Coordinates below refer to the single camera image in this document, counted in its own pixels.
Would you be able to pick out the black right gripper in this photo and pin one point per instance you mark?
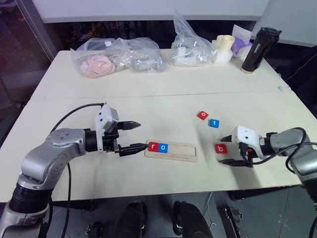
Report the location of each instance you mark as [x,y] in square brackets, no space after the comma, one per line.
[246,155]

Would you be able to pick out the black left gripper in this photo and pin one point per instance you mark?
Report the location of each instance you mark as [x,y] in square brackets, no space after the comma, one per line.
[111,141]

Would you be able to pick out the red letter b block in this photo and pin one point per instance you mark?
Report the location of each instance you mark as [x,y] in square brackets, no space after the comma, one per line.
[220,148]

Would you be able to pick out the blue letter t block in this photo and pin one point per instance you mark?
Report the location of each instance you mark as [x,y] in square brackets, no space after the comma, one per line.
[214,123]

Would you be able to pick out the red letter o block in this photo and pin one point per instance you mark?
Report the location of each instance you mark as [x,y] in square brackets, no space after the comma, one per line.
[202,115]

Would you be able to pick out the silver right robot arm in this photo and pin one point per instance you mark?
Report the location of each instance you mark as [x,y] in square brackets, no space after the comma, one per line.
[284,143]

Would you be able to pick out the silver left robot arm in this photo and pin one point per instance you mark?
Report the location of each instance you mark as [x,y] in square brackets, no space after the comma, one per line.
[49,148]

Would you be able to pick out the red letter r block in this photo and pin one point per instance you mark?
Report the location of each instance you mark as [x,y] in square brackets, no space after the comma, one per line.
[153,146]

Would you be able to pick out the blue letter o block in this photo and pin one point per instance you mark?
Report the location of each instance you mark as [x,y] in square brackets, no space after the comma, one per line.
[163,148]

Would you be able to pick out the long wooden letter tray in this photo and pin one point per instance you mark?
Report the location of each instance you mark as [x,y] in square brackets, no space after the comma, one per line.
[180,153]

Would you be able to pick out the plastic bag with grey items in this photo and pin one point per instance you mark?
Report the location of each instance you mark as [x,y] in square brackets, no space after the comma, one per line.
[143,62]

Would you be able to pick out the plastic bag with pink item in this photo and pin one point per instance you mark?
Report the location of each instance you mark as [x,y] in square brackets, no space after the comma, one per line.
[96,65]

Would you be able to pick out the dark rounded shape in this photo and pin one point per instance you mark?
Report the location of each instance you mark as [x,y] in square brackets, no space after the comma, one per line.
[131,220]
[190,220]

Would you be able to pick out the white foam block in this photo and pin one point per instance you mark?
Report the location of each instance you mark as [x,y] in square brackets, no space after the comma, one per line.
[223,57]

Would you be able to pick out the black thermos bottle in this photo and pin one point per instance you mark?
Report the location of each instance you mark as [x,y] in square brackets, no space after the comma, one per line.
[255,53]

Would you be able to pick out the clear bag with white items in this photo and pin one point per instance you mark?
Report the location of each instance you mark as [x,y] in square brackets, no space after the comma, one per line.
[188,49]

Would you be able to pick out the white box with purple tissue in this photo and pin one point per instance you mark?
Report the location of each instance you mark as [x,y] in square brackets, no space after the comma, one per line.
[241,47]

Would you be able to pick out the cream plastic cup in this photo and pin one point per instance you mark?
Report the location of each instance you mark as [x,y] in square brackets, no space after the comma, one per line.
[225,42]

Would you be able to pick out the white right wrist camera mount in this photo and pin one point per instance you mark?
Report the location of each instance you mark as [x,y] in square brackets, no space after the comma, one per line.
[247,136]

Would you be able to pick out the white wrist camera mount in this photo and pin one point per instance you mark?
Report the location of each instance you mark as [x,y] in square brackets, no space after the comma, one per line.
[104,116]
[247,136]

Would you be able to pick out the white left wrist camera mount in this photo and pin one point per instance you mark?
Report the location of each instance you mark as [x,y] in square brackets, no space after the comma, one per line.
[104,116]

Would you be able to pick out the black metal bracket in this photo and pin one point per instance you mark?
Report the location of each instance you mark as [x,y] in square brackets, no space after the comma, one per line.
[232,223]
[94,230]

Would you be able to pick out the grey metal window post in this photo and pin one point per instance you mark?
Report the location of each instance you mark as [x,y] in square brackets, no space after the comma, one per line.
[37,29]

